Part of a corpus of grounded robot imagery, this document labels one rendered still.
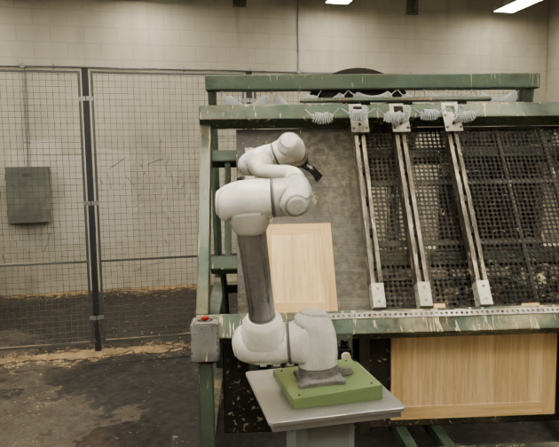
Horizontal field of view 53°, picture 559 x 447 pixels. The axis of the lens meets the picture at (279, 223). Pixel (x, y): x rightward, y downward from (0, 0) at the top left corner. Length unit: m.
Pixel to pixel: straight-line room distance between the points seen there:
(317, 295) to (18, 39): 6.01
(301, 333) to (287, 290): 0.72
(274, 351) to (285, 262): 0.83
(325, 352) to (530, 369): 1.53
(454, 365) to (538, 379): 0.47
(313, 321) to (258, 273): 0.31
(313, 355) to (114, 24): 6.36
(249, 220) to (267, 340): 0.50
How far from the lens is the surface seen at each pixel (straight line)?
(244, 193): 1.84
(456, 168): 3.27
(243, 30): 8.05
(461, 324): 2.94
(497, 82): 4.09
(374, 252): 2.93
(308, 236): 2.96
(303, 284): 2.87
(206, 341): 2.55
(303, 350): 2.16
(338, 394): 2.15
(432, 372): 3.22
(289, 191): 1.82
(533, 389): 3.46
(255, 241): 1.92
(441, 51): 8.96
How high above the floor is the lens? 1.61
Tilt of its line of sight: 6 degrees down
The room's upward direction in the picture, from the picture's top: 1 degrees counter-clockwise
